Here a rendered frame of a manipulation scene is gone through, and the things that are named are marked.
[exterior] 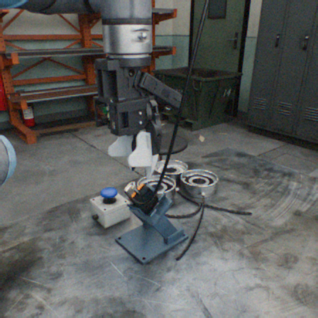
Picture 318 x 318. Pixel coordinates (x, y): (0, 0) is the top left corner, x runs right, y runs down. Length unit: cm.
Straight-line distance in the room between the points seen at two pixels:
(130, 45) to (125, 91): 7
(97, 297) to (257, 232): 37
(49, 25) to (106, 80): 410
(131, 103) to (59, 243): 37
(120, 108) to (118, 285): 32
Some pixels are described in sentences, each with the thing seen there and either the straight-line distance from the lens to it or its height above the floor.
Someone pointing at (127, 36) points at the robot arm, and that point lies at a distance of 47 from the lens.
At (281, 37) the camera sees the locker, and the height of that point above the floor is 112.
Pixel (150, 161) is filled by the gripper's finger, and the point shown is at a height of 101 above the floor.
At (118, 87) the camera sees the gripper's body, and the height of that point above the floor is 114.
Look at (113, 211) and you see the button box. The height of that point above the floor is 84.
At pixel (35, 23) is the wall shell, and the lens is 452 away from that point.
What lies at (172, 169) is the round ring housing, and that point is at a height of 82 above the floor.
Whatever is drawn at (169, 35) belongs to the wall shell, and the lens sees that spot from 561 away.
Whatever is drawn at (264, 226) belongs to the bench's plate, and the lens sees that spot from 76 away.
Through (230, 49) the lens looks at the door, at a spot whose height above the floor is 95.
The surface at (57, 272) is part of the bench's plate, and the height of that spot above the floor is 80.
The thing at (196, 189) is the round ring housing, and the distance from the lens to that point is 81.
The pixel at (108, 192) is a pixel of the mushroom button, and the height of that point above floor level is 87.
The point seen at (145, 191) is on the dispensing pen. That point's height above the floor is 93.
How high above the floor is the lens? 122
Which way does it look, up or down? 25 degrees down
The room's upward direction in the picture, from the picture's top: straight up
